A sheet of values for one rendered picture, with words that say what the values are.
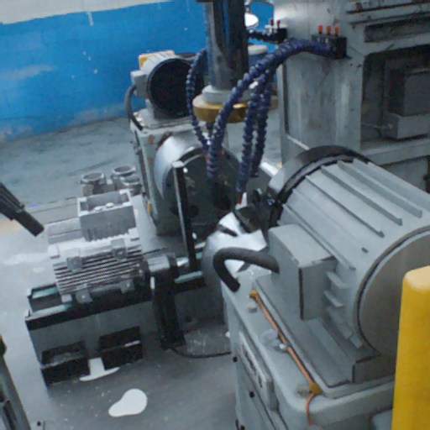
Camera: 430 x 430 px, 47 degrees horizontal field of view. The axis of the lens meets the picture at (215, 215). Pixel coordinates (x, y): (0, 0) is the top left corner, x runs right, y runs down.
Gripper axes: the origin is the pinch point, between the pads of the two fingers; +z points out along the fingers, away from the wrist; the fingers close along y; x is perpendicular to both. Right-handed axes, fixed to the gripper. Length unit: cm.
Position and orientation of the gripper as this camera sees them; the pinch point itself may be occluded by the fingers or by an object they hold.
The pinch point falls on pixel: (29, 222)
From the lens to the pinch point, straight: 124.1
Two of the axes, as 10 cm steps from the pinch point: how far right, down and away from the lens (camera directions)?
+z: 5.7, 6.7, 4.8
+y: -2.8, -4.0, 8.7
